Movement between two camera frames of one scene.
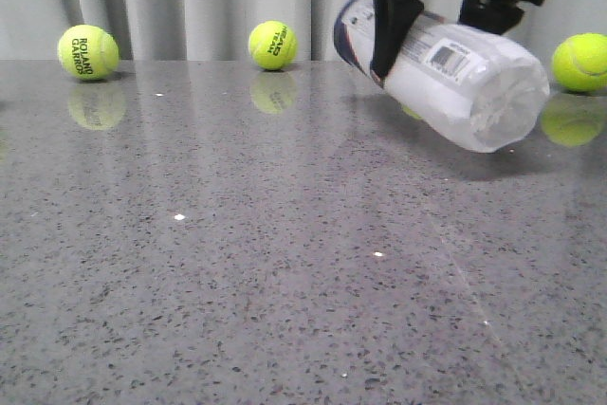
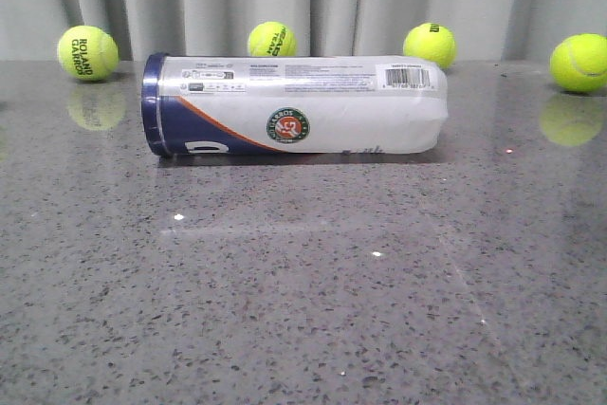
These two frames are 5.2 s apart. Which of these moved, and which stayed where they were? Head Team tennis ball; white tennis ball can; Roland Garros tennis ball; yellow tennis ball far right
Moved: white tennis ball can
Stayed: Roland Garros tennis ball; yellow tennis ball far right; Head Team tennis ball
